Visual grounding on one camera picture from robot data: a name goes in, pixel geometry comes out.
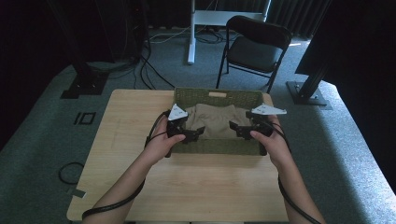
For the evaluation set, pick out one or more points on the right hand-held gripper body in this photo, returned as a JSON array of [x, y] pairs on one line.
[[261, 124]]

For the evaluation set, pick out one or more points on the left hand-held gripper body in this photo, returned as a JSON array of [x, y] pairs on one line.
[[176, 126]]

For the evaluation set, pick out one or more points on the beige shorts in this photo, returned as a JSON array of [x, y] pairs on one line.
[[214, 119]]

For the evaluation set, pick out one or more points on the green woven basket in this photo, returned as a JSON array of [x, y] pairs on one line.
[[218, 146]]

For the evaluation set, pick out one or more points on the person's left hand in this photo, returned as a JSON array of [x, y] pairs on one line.
[[162, 146]]

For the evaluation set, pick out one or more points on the person's right hand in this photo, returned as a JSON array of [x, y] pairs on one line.
[[275, 147]]

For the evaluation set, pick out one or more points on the light wooden table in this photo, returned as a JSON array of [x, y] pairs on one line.
[[124, 124]]

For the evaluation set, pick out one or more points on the black folding chair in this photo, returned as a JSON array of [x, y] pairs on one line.
[[255, 51]]

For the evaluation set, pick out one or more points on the dark equipment cabinet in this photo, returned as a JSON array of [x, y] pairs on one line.
[[124, 28]]

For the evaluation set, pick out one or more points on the dark curtain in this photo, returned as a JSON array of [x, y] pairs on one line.
[[295, 15]]

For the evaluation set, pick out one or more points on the grey floor tape piece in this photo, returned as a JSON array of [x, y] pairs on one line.
[[79, 193]]

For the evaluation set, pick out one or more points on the black stand with base plate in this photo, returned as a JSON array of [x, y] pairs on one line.
[[308, 93], [85, 84]]

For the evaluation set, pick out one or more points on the white desk frame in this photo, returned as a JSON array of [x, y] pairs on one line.
[[218, 17]]

